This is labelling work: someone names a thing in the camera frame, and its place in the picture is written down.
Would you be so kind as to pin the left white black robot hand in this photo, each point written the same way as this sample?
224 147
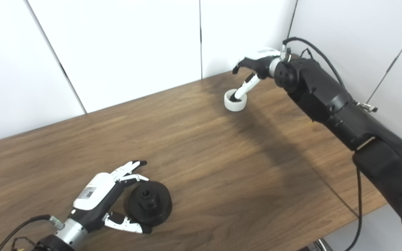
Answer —
94 195

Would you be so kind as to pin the round black stepped part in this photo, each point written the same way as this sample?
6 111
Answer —
159 205

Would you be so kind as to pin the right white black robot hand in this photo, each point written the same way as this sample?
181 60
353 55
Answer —
262 61

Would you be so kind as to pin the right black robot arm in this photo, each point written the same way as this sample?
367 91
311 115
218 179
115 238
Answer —
344 108

